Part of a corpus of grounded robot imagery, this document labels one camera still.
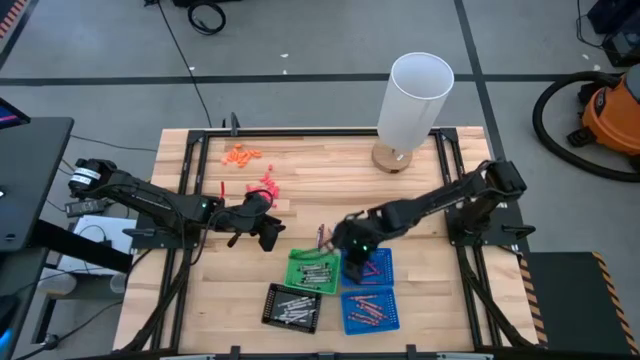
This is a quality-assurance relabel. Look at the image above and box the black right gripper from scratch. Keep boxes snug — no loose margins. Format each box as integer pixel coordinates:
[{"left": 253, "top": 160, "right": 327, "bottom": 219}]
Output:
[{"left": 333, "top": 212, "right": 389, "bottom": 285}]

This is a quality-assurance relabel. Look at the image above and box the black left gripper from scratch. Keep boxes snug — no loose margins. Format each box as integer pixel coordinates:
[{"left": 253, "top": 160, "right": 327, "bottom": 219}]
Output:
[{"left": 222, "top": 192, "right": 287, "bottom": 252}]

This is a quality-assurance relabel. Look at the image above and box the blue plastic basket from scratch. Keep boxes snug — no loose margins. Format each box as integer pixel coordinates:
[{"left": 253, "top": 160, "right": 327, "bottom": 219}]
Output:
[
  {"left": 340, "top": 246, "right": 396, "bottom": 289},
  {"left": 339, "top": 284, "right": 401, "bottom": 336}
]

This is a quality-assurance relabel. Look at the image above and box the green plastic basket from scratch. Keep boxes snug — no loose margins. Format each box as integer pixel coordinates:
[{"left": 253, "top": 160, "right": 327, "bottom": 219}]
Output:
[{"left": 283, "top": 248, "right": 342, "bottom": 296}]

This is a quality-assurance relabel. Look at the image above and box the black plastic basket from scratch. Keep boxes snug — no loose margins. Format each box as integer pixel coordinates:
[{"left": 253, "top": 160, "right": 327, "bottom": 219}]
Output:
[{"left": 261, "top": 282, "right": 324, "bottom": 335}]

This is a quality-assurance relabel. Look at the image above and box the white box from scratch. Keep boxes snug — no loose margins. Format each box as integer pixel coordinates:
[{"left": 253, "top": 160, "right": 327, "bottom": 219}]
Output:
[{"left": 55, "top": 214, "right": 139, "bottom": 276}]

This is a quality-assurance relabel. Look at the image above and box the white shade table lamp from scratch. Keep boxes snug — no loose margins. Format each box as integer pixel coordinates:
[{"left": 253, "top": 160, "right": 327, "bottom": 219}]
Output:
[{"left": 371, "top": 51, "right": 456, "bottom": 175}]

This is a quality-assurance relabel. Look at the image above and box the black power adapter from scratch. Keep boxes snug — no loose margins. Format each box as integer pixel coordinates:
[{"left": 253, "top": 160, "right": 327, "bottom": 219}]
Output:
[{"left": 64, "top": 198, "right": 107, "bottom": 218}]

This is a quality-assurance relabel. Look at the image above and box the black hazard-striped mat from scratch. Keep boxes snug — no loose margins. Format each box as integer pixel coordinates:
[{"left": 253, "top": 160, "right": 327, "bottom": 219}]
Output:
[{"left": 519, "top": 251, "right": 640, "bottom": 357}]

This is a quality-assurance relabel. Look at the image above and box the white round container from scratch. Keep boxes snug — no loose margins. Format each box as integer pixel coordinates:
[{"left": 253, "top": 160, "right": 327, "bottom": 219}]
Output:
[{"left": 37, "top": 267, "right": 79, "bottom": 296}]

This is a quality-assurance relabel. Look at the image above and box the orange shop vacuum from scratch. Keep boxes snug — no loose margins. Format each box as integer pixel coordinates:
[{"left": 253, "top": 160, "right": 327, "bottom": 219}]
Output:
[
  {"left": 531, "top": 70, "right": 640, "bottom": 184},
  {"left": 567, "top": 63, "right": 640, "bottom": 174}
]

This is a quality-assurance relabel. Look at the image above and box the black desk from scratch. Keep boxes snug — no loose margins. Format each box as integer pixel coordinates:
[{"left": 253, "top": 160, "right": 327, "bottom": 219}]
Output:
[{"left": 0, "top": 116, "right": 135, "bottom": 360}]

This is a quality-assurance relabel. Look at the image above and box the monitor screen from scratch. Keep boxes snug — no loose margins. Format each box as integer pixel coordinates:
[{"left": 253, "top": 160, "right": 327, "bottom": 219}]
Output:
[{"left": 0, "top": 97, "right": 32, "bottom": 131}]

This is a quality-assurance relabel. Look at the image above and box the hazard-striped floor strip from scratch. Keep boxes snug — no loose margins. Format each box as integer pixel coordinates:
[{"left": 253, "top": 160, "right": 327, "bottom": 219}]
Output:
[{"left": 0, "top": 0, "right": 29, "bottom": 39}]

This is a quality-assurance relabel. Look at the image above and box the black equipment case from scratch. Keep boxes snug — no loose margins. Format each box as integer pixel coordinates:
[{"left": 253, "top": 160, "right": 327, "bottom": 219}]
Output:
[{"left": 587, "top": 0, "right": 640, "bottom": 69}]

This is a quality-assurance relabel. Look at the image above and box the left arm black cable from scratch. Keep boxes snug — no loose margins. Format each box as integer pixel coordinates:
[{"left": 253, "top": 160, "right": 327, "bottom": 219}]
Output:
[{"left": 189, "top": 187, "right": 276, "bottom": 266}]

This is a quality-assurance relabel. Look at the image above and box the black aluminium table frame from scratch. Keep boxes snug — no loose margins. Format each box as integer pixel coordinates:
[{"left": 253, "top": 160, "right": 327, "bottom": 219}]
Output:
[{"left": 117, "top": 112, "right": 541, "bottom": 360}]

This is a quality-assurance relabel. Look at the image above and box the black floor cable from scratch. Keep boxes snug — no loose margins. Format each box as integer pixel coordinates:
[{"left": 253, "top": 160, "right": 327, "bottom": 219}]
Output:
[{"left": 155, "top": 0, "right": 215, "bottom": 129}]

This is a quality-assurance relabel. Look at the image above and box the coiled black cable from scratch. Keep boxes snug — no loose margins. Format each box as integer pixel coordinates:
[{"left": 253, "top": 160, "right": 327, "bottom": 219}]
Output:
[{"left": 187, "top": 1, "right": 227, "bottom": 36}]

